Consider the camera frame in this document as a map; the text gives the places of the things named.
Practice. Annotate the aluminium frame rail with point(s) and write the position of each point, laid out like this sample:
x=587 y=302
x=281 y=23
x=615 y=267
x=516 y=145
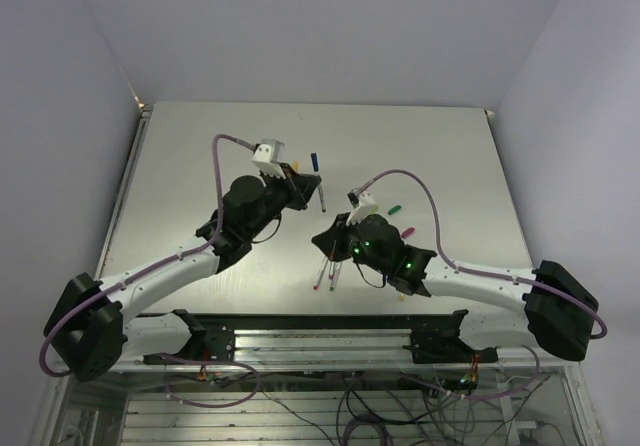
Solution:
x=320 y=348

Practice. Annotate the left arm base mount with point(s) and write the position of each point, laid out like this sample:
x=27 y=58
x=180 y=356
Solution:
x=209 y=338

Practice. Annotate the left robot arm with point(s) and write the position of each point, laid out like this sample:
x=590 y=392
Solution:
x=87 y=325

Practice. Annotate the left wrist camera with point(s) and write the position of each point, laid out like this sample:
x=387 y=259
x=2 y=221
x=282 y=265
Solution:
x=266 y=158

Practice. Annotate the red-end white pen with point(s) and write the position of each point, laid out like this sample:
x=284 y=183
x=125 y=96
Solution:
x=321 y=273

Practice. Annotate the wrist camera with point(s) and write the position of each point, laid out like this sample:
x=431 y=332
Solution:
x=266 y=158
x=361 y=201

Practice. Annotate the purple pen cap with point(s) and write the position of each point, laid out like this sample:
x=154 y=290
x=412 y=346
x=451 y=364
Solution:
x=408 y=232

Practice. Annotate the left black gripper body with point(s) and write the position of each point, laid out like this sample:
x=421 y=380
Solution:
x=282 y=193

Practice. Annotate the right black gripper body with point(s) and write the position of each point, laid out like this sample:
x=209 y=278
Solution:
x=347 y=241

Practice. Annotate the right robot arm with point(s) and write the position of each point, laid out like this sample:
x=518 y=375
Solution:
x=545 y=307

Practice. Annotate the green-end white pen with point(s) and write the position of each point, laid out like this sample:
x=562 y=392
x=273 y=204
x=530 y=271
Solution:
x=334 y=283

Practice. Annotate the blue pen cap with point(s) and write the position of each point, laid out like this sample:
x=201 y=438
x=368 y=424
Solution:
x=314 y=162

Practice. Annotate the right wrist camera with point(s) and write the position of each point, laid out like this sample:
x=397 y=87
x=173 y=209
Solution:
x=361 y=201

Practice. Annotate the blue-end white pen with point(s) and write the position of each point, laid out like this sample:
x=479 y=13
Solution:
x=321 y=195

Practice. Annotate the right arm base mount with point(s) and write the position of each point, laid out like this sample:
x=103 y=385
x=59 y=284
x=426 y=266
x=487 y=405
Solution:
x=435 y=339

